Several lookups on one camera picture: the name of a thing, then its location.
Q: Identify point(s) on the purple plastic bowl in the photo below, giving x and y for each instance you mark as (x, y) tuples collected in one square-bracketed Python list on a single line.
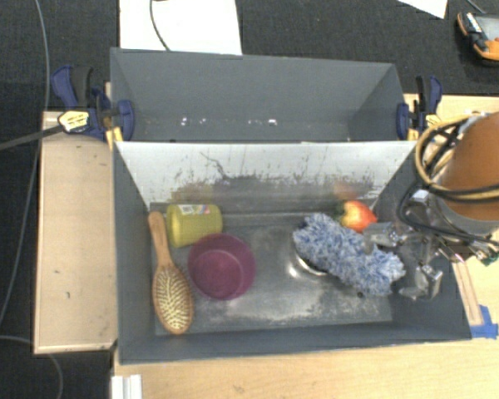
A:
[(220, 266)]

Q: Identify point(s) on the pale wood board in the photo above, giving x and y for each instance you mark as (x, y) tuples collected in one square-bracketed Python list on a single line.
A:
[(75, 231)]

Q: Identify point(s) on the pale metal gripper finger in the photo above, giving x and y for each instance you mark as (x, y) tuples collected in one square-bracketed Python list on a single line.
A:
[(426, 283), (382, 233)]

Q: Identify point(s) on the yellow plastic jar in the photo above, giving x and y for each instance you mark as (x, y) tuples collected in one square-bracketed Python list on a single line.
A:
[(193, 225)]

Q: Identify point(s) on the blue and white fluffy duster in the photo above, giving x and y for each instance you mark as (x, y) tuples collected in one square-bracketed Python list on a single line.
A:
[(341, 252)]

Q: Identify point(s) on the grey metal bin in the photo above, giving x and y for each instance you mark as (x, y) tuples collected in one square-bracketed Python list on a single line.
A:
[(274, 98)]

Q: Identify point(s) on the wooden hairbrush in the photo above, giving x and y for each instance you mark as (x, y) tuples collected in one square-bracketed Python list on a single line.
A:
[(172, 293)]

